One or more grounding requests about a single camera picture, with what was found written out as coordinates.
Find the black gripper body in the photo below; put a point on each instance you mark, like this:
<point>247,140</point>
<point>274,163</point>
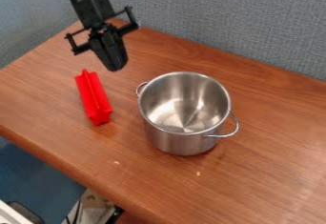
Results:
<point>93,12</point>

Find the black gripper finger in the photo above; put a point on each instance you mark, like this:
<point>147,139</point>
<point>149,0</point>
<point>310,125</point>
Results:
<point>100,52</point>
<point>115,50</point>

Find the red rectangular block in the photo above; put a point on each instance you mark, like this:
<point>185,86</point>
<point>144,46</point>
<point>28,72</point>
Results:
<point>93,98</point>

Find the stainless steel pot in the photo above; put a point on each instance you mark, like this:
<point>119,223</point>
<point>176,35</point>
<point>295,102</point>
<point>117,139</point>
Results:
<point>185,109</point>

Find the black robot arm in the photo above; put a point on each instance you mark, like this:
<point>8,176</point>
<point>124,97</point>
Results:
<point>104,27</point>

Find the white object at corner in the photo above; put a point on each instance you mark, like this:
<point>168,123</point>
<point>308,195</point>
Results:
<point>9,216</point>

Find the black table leg frame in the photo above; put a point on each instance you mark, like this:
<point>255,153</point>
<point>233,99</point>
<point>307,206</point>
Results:
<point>112,219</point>

